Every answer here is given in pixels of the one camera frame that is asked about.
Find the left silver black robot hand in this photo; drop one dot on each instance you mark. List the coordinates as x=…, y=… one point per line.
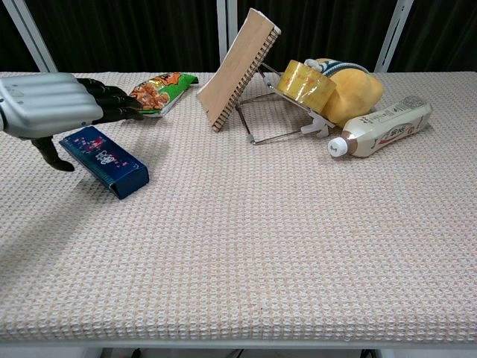
x=48, y=104

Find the blue glasses case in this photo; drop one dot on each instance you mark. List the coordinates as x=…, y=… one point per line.
x=108, y=160

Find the black curtain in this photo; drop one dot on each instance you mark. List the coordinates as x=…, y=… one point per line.
x=130, y=33
x=11, y=52
x=328, y=26
x=443, y=33

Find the green orange snack bag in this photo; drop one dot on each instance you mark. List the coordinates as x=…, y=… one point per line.
x=164, y=91

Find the brown spiral notebook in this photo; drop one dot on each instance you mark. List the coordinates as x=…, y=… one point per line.
x=234, y=71

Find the beige waffle tablecloth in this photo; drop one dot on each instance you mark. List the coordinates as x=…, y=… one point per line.
x=261, y=231

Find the yellow tape roll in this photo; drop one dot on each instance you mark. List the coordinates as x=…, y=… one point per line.
x=305, y=87

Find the yellow plush toy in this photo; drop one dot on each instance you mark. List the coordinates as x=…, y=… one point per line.
x=354, y=93

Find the beige drink bottle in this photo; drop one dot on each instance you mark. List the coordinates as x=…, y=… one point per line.
x=387, y=130

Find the white frame post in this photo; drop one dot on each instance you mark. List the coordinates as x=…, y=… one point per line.
x=232, y=22
x=31, y=37
x=393, y=37
x=222, y=30

